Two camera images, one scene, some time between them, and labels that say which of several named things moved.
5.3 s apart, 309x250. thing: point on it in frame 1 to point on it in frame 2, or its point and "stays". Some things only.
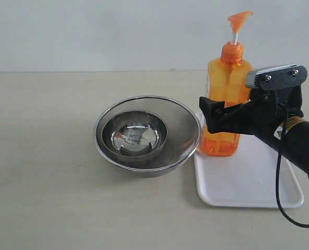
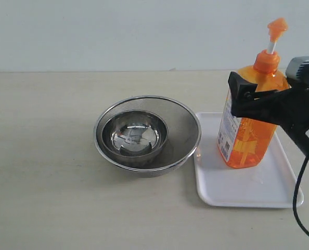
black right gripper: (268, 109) to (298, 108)
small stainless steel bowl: (134, 133) stays
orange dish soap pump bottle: (226, 80) to (246, 142)
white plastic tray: (249, 179) stays
